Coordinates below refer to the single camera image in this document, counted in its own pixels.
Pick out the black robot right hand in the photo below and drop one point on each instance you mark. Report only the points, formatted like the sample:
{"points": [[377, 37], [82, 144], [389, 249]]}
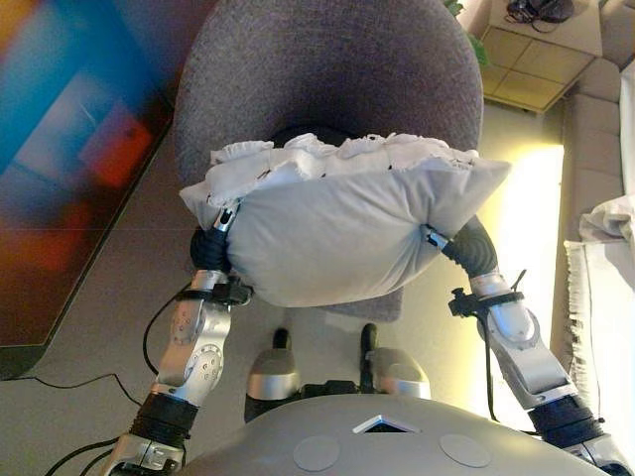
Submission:
{"points": [[473, 250]]}

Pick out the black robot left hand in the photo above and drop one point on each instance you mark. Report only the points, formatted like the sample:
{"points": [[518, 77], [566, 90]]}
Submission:
{"points": [[211, 250]]}

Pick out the cream fringed blanket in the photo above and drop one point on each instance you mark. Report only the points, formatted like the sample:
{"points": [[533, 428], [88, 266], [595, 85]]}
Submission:
{"points": [[337, 228]]}

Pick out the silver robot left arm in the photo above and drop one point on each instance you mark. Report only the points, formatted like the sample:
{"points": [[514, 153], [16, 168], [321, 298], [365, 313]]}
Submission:
{"points": [[198, 347]]}

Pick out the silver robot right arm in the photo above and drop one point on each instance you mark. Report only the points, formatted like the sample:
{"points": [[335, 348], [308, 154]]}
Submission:
{"points": [[526, 347]]}

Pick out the beige sofa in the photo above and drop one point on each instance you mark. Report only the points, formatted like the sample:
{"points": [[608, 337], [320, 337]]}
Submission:
{"points": [[593, 134]]}

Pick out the black robot left foot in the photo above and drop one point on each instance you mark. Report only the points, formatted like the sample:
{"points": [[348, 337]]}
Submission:
{"points": [[281, 338]]}

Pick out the black robot foot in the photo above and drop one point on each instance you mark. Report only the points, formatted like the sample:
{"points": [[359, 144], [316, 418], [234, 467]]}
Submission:
{"points": [[368, 339], [281, 338]]}

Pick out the black robot right foot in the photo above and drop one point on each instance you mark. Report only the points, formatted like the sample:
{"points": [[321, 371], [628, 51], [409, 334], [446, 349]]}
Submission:
{"points": [[368, 339]]}

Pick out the crumpled white cloth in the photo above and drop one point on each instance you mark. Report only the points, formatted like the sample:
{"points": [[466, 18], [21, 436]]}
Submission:
{"points": [[610, 220]]}

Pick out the silver robot right leg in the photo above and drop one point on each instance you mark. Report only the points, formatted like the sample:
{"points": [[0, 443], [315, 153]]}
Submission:
{"points": [[404, 372]]}

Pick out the silver robot leg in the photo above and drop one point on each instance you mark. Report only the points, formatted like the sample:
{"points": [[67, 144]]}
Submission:
{"points": [[273, 379], [404, 372]]}

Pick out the silver robot left leg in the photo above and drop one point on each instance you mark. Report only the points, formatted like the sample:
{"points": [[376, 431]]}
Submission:
{"points": [[273, 379]]}

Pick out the white fringed throw blanket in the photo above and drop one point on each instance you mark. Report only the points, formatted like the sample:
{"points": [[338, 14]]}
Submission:
{"points": [[605, 322]]}

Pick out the colourful abstract rug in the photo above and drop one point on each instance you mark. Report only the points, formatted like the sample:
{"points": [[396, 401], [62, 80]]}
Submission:
{"points": [[64, 149]]}

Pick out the beige panelled side table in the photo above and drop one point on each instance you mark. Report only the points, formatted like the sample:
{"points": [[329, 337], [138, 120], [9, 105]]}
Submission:
{"points": [[533, 59]]}

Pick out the green plant leaves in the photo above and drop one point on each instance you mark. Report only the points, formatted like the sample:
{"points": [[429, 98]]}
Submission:
{"points": [[478, 49]]}

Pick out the grey robot torso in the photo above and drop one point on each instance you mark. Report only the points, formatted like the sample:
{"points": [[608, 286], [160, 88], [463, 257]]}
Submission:
{"points": [[397, 451]]}

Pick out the grey round fabric armchair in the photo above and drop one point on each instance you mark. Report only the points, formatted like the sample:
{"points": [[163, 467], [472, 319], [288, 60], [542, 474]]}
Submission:
{"points": [[327, 69]]}

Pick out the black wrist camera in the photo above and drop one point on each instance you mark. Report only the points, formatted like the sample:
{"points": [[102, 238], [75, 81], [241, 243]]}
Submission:
{"points": [[233, 291], [461, 303]]}

